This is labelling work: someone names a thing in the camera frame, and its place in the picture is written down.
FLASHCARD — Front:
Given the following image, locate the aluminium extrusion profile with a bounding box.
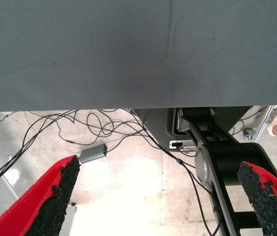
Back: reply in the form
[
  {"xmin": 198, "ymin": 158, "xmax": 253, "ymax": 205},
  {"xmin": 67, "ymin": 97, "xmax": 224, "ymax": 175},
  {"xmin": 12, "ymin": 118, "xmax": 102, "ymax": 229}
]
[{"xmin": 252, "ymin": 105, "xmax": 277, "ymax": 144}]

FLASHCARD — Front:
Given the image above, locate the grey caster wheel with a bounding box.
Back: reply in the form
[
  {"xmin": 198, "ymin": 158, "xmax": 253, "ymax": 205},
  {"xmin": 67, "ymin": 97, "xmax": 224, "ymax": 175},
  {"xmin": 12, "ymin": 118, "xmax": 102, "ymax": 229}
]
[{"xmin": 241, "ymin": 127, "xmax": 256, "ymax": 141}]

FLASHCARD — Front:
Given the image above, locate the grey adapter box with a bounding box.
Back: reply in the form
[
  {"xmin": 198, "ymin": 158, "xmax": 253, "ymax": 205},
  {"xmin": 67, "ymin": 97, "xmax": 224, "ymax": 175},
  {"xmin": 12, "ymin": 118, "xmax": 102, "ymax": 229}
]
[{"xmin": 79, "ymin": 144, "xmax": 109, "ymax": 165}]

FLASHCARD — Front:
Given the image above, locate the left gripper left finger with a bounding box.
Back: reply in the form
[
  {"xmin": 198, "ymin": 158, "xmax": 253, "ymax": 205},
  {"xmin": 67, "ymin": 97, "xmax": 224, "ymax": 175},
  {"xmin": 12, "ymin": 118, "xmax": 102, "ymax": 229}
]
[{"xmin": 0, "ymin": 154, "xmax": 82, "ymax": 236}]

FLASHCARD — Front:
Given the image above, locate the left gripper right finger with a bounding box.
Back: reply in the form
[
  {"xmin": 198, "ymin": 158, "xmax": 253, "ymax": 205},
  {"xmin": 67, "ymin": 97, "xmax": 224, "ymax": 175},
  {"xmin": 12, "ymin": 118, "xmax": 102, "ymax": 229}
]
[{"xmin": 236, "ymin": 161, "xmax": 277, "ymax": 236}]

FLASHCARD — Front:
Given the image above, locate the dark grey table cloth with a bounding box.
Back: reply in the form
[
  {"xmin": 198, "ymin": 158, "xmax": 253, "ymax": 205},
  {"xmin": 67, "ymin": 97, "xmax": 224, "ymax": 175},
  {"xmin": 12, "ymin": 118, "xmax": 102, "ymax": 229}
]
[{"xmin": 0, "ymin": 0, "xmax": 277, "ymax": 113}]

